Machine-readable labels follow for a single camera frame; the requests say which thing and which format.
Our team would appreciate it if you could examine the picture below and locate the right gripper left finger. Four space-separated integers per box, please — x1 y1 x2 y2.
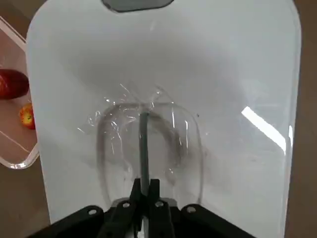
24 178 143 238

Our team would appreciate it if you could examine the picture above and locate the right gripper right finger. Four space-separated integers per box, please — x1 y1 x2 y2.
148 178 260 238

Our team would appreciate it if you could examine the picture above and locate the red yellow apple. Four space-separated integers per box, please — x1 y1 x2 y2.
19 103 35 131

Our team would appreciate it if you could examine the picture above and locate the white box lid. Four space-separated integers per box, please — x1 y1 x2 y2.
26 0 303 238

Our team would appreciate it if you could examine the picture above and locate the dark red apple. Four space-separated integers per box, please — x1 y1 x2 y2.
0 69 30 100

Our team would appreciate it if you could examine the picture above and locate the pink storage box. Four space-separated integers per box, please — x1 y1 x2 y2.
0 16 40 171

